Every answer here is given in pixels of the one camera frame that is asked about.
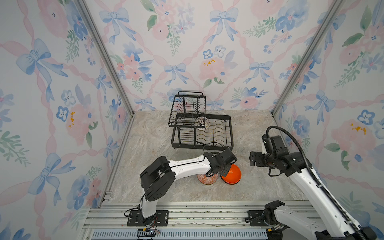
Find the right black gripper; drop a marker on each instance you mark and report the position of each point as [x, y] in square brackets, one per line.
[258, 158]

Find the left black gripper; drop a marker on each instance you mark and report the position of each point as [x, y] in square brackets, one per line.
[224, 173]

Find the orange plastic bowl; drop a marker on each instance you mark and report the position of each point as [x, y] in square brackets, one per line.
[234, 175]

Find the white patterned lattice bowl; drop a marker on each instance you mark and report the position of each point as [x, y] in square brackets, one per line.
[202, 123]

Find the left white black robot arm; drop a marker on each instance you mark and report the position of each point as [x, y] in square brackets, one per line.
[159, 176]

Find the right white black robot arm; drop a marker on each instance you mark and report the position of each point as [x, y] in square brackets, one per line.
[336, 224]

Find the red orange patterned bowl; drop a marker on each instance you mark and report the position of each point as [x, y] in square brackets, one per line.
[207, 180]

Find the black wire dish rack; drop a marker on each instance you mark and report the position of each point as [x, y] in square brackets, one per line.
[186, 108]

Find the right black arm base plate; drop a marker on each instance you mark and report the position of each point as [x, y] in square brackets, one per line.
[256, 218]

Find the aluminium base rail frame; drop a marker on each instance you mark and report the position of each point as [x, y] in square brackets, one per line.
[186, 221]

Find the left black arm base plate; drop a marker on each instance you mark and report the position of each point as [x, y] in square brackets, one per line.
[159, 219]

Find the left aluminium corner post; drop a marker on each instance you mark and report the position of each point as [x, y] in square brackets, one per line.
[94, 32]

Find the aluminium corner post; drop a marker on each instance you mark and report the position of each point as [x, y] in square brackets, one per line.
[328, 19]
[94, 32]

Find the right aluminium corner post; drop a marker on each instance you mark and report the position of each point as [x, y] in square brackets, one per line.
[328, 19]

